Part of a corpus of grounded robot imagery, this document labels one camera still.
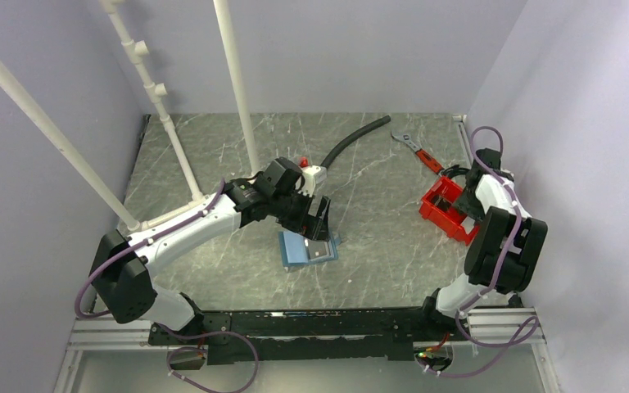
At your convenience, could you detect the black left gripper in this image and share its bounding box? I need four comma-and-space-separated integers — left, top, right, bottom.
270, 186, 331, 242

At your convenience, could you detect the blue card holder wallet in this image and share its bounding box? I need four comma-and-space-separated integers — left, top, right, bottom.
278, 231, 342, 272

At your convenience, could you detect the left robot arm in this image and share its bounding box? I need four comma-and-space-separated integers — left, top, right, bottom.
85, 157, 331, 344

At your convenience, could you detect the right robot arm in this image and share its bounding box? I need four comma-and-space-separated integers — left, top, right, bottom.
418, 148, 548, 340

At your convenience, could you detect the red plastic bin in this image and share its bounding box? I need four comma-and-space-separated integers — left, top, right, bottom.
419, 176, 479, 246

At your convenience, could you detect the black base bar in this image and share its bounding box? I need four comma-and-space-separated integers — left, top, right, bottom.
148, 306, 460, 365

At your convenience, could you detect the aluminium rail at right edge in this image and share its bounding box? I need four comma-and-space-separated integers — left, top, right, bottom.
452, 114, 473, 167

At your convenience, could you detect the red-handled adjustable wrench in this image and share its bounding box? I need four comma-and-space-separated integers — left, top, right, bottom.
391, 130, 443, 174

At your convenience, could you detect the black foam hose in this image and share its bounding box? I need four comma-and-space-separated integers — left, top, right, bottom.
319, 115, 391, 169

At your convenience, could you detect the aluminium rail at front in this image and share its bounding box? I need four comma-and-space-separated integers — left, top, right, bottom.
67, 308, 546, 351

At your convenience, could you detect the white PVC pipe frame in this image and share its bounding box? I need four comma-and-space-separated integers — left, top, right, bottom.
0, 0, 265, 232

